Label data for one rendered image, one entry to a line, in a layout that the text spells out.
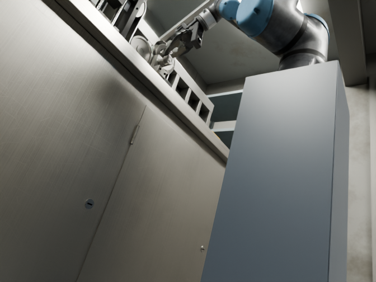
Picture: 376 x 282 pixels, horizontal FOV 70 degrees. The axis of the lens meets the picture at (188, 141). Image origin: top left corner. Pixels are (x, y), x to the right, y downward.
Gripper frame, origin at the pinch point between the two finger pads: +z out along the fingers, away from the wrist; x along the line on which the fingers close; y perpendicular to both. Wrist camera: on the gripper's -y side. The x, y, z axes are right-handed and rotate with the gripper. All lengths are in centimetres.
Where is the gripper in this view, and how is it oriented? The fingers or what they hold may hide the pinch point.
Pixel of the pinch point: (168, 55)
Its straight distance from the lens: 122.4
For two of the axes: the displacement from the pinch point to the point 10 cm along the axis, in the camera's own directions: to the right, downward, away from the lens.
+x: -5.4, -4.8, -6.9
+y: -3.1, -6.5, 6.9
